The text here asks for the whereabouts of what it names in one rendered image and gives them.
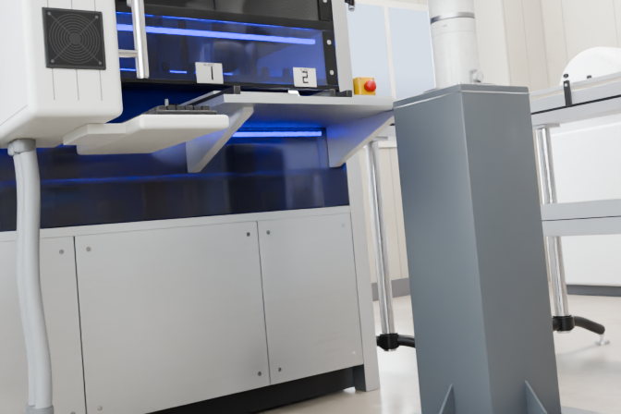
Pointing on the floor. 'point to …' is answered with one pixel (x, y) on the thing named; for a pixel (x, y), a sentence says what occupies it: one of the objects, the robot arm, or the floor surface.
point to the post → (364, 379)
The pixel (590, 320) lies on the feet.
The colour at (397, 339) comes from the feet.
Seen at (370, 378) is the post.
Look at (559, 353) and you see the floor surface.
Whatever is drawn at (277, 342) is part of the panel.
